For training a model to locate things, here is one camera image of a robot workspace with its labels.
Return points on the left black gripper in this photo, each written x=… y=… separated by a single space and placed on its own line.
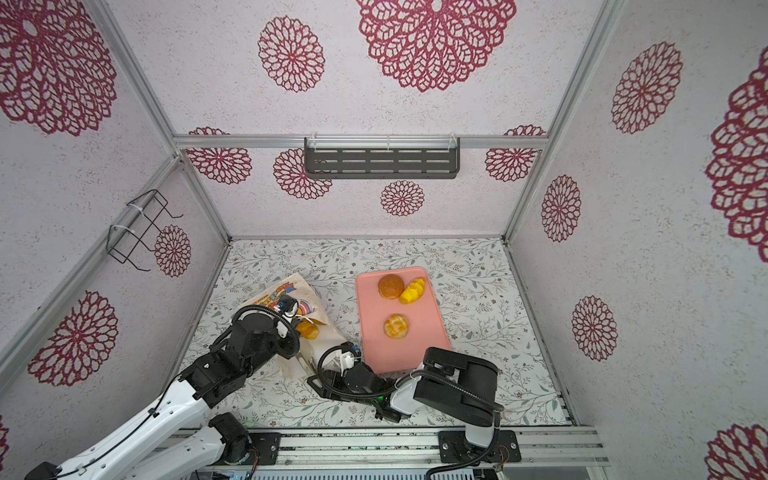
x=290 y=340

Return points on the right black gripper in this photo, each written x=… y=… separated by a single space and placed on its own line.
x=331 y=376

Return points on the white paper bag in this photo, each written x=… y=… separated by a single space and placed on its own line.
x=311 y=309

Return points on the yellow fake bread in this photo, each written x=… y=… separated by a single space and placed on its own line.
x=396 y=326

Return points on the round brown bun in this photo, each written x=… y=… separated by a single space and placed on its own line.
x=390 y=286

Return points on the yellow croissant bread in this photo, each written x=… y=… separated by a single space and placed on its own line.
x=413 y=292

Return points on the orange fake bread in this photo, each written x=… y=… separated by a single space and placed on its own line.
x=308 y=330

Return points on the metal tongs white tips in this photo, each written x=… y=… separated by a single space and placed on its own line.
x=307 y=364

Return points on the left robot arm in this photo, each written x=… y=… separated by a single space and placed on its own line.
x=127 y=453

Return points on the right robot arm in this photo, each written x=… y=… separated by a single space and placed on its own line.
x=457 y=385

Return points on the pink plastic tray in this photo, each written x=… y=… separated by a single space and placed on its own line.
x=426 y=328

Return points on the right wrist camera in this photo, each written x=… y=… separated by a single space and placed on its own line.
x=349 y=355

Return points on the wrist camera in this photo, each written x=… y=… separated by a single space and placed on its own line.
x=349 y=355
x=287 y=306

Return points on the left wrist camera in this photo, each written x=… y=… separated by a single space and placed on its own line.
x=287 y=306

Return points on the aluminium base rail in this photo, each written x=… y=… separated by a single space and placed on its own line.
x=420 y=448

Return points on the black wire rack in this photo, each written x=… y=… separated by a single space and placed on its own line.
x=123 y=240

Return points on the grey wall shelf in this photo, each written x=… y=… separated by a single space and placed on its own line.
x=382 y=159

